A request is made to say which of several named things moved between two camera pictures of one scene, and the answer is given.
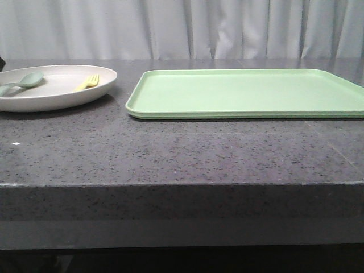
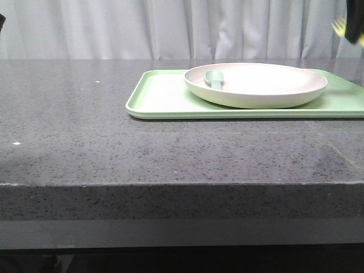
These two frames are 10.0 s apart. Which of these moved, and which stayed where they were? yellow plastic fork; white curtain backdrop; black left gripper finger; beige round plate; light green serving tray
Moved: beige round plate; black left gripper finger; yellow plastic fork
Stayed: light green serving tray; white curtain backdrop
